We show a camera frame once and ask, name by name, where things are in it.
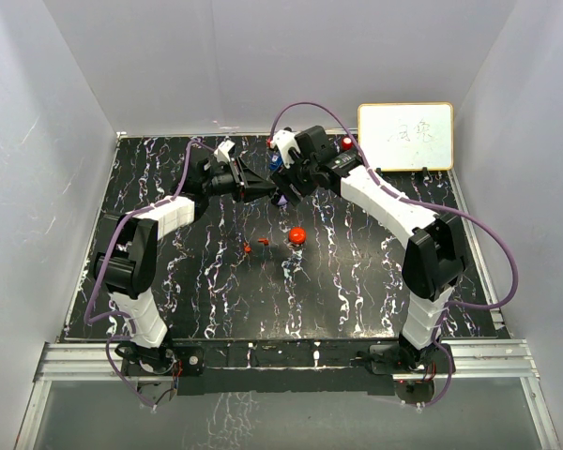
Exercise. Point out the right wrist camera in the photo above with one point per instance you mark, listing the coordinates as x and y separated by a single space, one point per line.
285 144

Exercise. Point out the orange earbud case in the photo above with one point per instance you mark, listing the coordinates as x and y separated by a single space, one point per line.
297 236

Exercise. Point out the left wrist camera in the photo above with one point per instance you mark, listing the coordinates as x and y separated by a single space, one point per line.
224 152

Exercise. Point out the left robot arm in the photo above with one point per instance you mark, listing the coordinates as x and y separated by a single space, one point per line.
126 250

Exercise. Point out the red black button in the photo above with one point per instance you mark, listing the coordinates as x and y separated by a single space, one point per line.
347 143

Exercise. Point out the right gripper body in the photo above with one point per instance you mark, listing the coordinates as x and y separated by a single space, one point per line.
299 174

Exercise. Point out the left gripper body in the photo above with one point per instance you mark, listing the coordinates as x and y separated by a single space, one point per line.
225 184

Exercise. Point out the white whiteboard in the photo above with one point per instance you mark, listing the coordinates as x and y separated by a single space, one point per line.
407 137

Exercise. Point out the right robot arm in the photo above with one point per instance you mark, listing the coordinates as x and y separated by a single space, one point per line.
434 245

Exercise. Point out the aluminium rail frame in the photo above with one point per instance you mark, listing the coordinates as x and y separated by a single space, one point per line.
285 365

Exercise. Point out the blue black tool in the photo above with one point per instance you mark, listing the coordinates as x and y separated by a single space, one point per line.
275 162

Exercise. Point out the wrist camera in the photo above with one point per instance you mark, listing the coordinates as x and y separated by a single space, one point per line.
285 144
224 152

